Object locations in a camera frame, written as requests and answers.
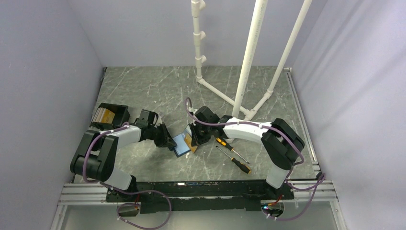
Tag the aluminium extrusion rail frame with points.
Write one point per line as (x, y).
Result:
(305, 192)

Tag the dark blue card holder wallet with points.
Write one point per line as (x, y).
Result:
(181, 148)

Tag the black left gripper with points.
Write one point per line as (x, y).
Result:
(166, 140)

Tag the white PVC pipe frame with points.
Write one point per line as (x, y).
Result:
(254, 31)

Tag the upper yellow black screwdriver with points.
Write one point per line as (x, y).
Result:
(224, 143)

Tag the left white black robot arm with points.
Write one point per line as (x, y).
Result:
(95, 156)

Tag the black card storage box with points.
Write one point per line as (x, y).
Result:
(110, 116)

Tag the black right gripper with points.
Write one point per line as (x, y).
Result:
(196, 140)

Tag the yellow black screwdriver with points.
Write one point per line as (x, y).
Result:
(224, 143)
(244, 168)

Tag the orange credit card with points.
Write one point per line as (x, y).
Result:
(190, 142)

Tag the lower yellow black screwdriver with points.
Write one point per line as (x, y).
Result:
(244, 168)

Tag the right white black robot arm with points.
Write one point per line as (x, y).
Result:
(282, 144)

